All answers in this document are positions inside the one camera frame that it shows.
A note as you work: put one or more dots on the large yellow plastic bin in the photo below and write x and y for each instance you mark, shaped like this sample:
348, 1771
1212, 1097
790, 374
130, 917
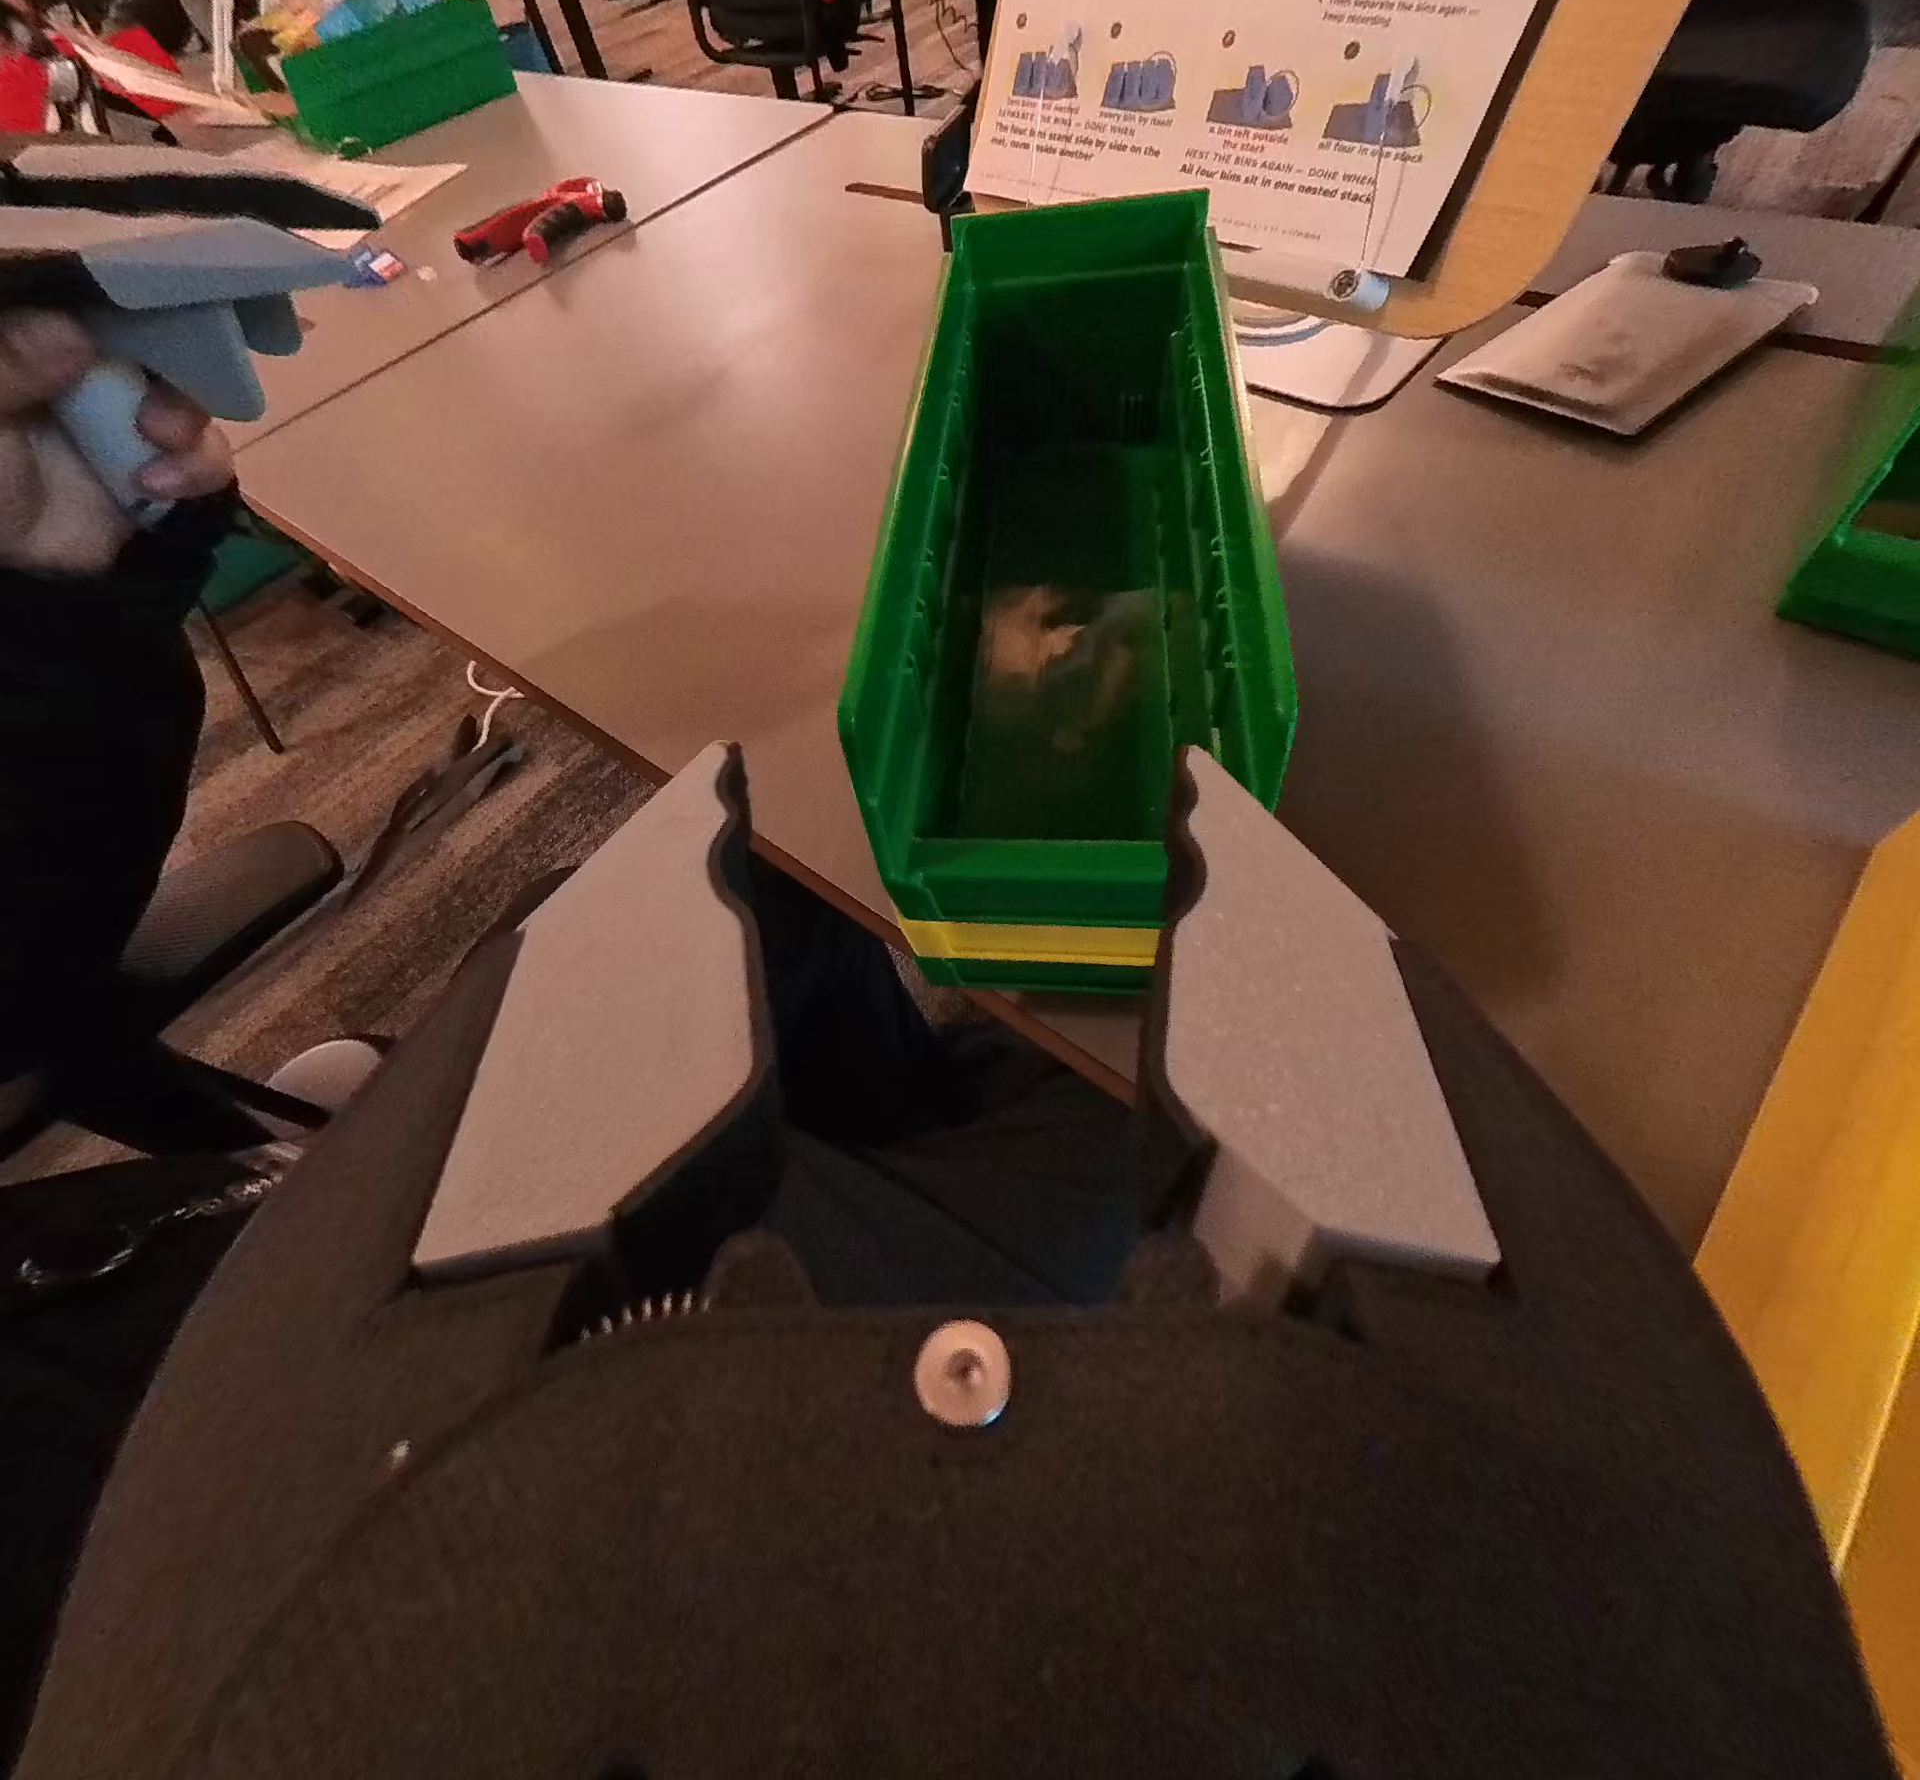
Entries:
1830, 1210

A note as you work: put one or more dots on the white stand base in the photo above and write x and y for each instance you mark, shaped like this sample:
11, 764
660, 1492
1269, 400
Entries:
1336, 364

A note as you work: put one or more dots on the metal sheet fastener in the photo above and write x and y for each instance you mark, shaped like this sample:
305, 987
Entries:
1359, 288

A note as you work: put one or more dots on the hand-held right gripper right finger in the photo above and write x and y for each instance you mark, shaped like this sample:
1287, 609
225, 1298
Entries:
1290, 1044

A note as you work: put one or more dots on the person's left forearm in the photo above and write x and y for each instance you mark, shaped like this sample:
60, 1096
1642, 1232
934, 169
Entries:
75, 759

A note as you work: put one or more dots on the small blue red card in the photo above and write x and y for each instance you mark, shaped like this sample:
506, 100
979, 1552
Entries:
372, 265

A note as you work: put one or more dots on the white paper sheets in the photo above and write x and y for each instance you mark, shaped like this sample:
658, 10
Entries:
390, 182

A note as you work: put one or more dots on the teal box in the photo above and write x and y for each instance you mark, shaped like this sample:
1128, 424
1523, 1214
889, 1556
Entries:
249, 576

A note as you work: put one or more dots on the white instruction sheet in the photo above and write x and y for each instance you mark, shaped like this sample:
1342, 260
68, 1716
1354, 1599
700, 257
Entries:
1275, 39

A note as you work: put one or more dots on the small black object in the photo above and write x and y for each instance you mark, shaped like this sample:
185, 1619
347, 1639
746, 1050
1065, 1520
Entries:
1708, 262

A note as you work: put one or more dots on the red black hand tool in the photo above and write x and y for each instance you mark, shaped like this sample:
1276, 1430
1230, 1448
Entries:
526, 223

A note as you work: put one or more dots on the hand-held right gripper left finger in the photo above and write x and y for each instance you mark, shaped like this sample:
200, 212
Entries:
600, 1029

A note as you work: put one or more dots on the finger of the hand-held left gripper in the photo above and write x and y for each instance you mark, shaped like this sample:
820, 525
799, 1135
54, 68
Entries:
210, 265
195, 182

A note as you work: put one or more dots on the person's left hand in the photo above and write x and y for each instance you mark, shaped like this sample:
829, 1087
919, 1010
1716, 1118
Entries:
46, 505

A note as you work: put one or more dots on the large green plastic bin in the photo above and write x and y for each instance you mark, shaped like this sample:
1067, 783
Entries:
1861, 595

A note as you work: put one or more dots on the green storage crate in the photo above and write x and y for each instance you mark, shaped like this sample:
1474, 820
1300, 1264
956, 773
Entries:
405, 85

